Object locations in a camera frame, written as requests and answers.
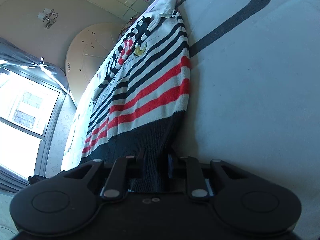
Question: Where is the red black white striped sweater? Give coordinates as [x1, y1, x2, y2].
[81, 0, 190, 192]

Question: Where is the blue grey curtain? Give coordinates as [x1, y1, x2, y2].
[1, 38, 69, 193]

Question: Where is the cream round headboard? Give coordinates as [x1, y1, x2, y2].
[65, 23, 124, 104]

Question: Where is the white blue patterned bed sheet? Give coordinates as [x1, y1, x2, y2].
[62, 0, 319, 206]

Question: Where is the window with grey frame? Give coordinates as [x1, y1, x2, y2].
[1, 66, 65, 178]

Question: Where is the wall lamp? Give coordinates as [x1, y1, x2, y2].
[37, 8, 59, 29]

